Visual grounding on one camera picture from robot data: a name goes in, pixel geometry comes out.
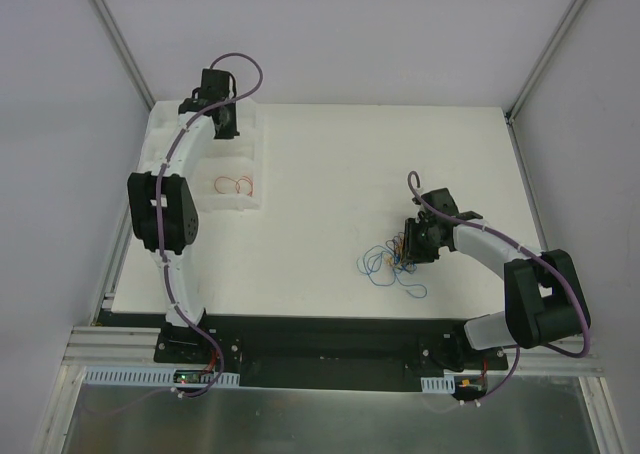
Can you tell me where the coloured cable bundle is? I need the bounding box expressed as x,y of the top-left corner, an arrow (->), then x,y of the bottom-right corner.
355,231 -> 430,299

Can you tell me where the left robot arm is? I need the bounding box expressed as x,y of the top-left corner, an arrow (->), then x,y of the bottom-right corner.
127,68 -> 237,363

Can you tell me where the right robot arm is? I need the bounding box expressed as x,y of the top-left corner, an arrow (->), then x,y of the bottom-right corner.
401,187 -> 591,369

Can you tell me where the white foam tray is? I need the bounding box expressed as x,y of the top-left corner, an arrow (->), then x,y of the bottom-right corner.
137,99 -> 264,213

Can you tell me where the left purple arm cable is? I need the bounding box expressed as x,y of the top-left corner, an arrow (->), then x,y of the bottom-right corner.
154,52 -> 266,400

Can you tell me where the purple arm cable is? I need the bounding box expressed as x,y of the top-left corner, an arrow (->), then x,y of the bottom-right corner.
154,52 -> 266,400
407,170 -> 594,415

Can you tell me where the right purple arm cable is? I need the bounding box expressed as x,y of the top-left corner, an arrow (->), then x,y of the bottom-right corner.
407,170 -> 594,415

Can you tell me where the right aluminium frame post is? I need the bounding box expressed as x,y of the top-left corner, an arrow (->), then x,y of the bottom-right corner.
505,0 -> 590,125

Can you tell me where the aluminium frame post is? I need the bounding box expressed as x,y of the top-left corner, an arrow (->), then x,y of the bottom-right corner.
88,0 -> 156,110
505,0 -> 590,125

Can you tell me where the right white cable duct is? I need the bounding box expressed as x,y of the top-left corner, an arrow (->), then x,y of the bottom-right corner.
420,375 -> 456,395

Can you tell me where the white cable duct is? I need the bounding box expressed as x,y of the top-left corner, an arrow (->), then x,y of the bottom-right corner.
84,367 -> 240,389
420,375 -> 456,395

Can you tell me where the left aluminium frame post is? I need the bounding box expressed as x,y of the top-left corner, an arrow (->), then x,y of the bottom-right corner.
88,0 -> 156,110

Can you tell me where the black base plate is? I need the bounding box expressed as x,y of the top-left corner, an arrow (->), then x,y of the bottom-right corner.
154,315 -> 507,392

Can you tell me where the left white cable duct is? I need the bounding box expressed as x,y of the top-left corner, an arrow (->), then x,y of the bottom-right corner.
84,367 -> 240,389

